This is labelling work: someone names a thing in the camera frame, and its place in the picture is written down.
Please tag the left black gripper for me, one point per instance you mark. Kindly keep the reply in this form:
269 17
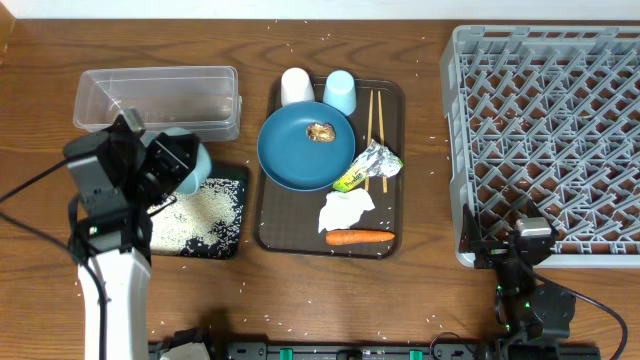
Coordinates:
166 148

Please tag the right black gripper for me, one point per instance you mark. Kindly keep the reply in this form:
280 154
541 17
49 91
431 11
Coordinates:
492 251

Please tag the light blue bowl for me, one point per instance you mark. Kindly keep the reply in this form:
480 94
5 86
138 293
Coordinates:
203 166

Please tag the dark blue plate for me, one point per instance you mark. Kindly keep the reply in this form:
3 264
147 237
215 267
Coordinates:
291 159

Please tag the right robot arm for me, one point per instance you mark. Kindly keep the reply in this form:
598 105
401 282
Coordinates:
536 315

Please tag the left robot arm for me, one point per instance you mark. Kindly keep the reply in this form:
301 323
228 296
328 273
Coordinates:
114 267

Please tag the black waste tray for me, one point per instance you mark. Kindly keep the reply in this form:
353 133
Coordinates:
230 240

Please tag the grey dishwasher rack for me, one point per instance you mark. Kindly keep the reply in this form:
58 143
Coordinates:
549 115

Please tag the white rice pile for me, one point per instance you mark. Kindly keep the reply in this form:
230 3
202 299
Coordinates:
200 220

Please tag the clear plastic bin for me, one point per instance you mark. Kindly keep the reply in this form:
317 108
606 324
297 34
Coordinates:
204 100

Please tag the right wooden chopstick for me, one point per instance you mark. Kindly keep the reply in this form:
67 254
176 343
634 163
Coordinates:
381 134

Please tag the wooden chopstick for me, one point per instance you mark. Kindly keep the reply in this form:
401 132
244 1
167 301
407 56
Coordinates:
369 130
381 134

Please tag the dark brown serving tray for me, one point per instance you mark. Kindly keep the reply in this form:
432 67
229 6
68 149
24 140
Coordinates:
287 220

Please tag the foil snack wrapper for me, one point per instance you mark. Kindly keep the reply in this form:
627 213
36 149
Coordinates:
375 161

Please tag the orange carrot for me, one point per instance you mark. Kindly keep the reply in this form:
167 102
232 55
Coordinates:
351 237

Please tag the crumpled white tissue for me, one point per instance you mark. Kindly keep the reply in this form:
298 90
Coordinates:
342 210

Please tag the left wooden chopstick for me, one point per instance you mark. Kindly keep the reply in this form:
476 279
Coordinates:
369 130

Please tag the white plastic cup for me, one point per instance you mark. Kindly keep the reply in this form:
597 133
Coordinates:
296 87

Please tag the brown food scrap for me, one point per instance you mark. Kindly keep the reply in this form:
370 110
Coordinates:
323 133

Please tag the light blue plastic cup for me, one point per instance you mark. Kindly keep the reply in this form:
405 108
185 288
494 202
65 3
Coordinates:
340 92

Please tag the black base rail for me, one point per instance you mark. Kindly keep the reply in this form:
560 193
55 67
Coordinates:
198 344

